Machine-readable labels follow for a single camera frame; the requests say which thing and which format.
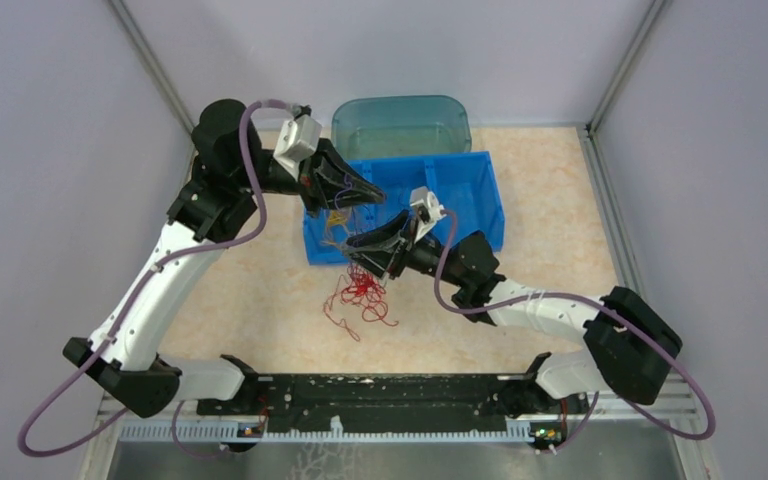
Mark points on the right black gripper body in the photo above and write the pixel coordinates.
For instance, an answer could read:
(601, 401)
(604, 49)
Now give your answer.
(424, 255)

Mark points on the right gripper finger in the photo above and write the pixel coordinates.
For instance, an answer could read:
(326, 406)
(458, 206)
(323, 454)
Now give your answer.
(390, 236)
(380, 263)

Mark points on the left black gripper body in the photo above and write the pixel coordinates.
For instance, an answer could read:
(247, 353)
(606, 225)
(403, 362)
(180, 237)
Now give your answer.
(310, 174)

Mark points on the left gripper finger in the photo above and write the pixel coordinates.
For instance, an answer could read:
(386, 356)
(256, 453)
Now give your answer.
(334, 195)
(336, 168)

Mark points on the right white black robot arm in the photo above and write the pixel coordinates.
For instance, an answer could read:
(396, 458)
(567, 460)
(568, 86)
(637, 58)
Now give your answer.
(625, 346)

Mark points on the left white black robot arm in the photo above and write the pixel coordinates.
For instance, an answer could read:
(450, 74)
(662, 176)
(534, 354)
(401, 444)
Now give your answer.
(243, 153)

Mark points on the teal transparent plastic tub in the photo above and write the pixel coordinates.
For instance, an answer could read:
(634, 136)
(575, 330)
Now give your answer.
(399, 126)

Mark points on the blue three-compartment plastic bin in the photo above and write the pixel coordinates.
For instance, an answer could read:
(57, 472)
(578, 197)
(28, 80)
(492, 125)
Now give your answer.
(464, 183)

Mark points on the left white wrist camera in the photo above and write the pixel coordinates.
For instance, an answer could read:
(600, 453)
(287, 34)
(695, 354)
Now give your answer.
(298, 139)

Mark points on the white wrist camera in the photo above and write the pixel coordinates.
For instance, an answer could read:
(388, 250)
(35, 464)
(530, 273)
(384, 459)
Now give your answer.
(427, 211)
(298, 139)

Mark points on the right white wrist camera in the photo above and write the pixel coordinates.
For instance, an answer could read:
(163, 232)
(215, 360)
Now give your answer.
(427, 211)

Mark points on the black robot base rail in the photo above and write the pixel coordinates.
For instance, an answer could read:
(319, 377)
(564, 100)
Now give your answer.
(400, 407)

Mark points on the left aluminium frame post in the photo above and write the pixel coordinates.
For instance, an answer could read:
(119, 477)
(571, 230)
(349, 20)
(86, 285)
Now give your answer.
(151, 64)

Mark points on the aluminium frame post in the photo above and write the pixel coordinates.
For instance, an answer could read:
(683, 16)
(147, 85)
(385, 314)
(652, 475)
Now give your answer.
(151, 64)
(640, 38)

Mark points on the right aluminium frame post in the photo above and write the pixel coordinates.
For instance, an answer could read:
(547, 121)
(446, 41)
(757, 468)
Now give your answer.
(640, 38)

